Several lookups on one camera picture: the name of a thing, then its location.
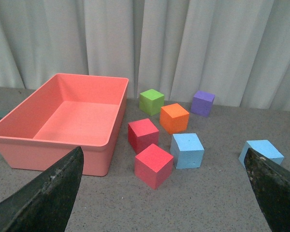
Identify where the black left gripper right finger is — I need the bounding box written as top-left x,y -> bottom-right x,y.
244,148 -> 290,232

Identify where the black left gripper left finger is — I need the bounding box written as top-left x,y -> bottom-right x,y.
0,146 -> 84,232

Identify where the light blue foam cube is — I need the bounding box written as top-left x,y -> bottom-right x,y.
170,133 -> 204,169
239,140 -> 284,168

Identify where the salmon pink plastic bin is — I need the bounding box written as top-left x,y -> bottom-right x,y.
0,73 -> 129,176

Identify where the purple foam cube far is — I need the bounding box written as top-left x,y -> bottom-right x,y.
190,90 -> 215,117

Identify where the red foam cube near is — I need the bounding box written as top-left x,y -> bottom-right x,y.
134,144 -> 174,189

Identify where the red foam cube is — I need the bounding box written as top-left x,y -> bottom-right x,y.
134,144 -> 174,189
128,118 -> 159,154

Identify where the orange foam cube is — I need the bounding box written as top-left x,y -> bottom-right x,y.
159,103 -> 189,134

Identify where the white curtain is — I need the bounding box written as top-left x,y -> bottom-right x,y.
0,0 -> 290,111

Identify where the green foam cube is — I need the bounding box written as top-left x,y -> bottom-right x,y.
139,89 -> 164,116

